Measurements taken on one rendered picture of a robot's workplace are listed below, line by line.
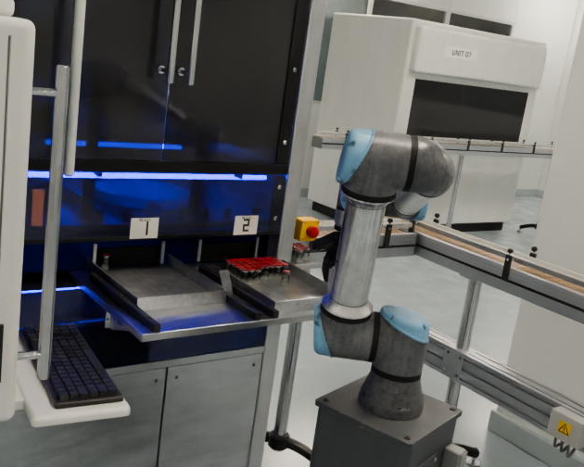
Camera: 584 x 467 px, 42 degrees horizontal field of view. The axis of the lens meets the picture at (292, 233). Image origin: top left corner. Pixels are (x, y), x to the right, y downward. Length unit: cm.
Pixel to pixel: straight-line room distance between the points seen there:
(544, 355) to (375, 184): 205
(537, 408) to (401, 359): 112
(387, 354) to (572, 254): 173
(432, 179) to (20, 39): 80
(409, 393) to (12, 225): 92
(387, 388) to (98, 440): 98
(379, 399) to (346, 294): 26
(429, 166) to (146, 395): 123
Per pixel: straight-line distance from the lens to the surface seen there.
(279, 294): 218
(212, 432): 259
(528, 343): 351
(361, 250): 161
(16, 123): 141
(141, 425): 243
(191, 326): 188
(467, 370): 296
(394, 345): 172
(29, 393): 169
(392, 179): 154
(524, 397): 282
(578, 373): 339
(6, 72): 140
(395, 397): 176
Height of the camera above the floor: 156
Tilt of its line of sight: 14 degrees down
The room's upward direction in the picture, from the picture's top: 8 degrees clockwise
